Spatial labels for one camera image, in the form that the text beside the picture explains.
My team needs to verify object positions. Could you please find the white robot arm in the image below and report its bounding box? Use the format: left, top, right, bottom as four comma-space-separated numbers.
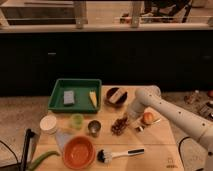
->
125, 85, 213, 157

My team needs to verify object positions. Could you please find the small dark object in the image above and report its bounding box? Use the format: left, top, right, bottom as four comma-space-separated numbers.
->
135, 126, 144, 132

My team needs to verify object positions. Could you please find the black stand post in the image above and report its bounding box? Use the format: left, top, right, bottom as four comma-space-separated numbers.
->
20, 129, 35, 171

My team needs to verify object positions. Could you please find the black cable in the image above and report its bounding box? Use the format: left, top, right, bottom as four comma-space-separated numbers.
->
178, 136, 213, 171
0, 139, 21, 171

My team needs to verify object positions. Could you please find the black cable left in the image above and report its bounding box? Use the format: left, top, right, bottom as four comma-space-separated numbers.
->
0, 139, 21, 171

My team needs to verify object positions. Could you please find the tan block in bowl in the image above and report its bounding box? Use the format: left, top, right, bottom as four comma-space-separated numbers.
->
109, 88, 126, 103

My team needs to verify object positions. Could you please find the grey sponge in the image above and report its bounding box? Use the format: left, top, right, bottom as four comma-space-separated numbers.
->
63, 90, 75, 105

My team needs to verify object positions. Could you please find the dark red grape bunch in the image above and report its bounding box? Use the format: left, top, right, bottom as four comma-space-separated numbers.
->
111, 117, 128, 136

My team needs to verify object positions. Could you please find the green plastic tray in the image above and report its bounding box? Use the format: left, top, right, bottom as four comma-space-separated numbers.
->
48, 78, 102, 113

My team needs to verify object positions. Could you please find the green cucumber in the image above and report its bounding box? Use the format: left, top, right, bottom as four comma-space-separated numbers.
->
27, 151, 60, 171

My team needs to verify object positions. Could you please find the white handled dish brush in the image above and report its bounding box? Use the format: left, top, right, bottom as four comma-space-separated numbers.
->
97, 149, 145, 163

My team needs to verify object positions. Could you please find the white round lid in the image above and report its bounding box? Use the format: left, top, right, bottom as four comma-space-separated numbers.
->
40, 115, 57, 134

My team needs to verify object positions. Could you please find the dark brown bowl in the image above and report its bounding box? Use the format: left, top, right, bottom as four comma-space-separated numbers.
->
105, 87, 127, 108

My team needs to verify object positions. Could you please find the black cable right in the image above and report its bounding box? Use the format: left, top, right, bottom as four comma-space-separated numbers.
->
178, 136, 213, 171

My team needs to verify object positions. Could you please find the green plastic cup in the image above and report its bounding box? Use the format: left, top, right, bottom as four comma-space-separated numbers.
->
71, 114, 84, 130

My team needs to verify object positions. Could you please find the red yellow apple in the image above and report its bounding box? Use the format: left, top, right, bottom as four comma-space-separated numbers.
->
142, 112, 154, 125

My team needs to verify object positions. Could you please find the orange red bowl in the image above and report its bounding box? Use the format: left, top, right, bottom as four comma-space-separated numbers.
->
62, 136, 95, 170

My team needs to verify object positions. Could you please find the yellow corn cob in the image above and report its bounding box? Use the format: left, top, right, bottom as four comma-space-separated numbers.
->
89, 91, 97, 108

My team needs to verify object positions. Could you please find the small metal cup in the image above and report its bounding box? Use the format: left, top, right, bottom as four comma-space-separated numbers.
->
88, 120, 101, 137

